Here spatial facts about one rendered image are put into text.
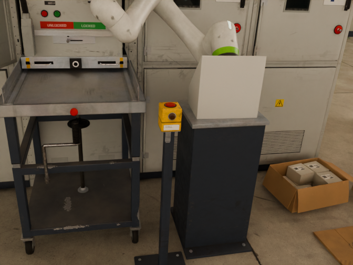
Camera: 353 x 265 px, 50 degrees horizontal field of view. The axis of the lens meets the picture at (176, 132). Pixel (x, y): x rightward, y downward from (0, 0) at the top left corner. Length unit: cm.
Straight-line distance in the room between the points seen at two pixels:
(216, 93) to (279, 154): 125
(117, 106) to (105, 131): 81
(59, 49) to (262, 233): 152
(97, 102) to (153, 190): 106
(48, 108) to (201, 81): 67
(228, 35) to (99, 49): 69
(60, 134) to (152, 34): 85
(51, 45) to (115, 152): 85
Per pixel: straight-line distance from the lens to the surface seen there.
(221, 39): 183
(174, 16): 200
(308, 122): 287
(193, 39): 198
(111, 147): 252
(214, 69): 170
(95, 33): 201
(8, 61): 228
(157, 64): 235
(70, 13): 204
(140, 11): 169
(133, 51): 231
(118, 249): 213
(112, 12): 160
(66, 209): 214
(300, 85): 272
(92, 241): 219
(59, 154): 255
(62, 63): 208
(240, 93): 177
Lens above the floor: 145
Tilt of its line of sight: 26 degrees down
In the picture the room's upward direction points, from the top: 3 degrees clockwise
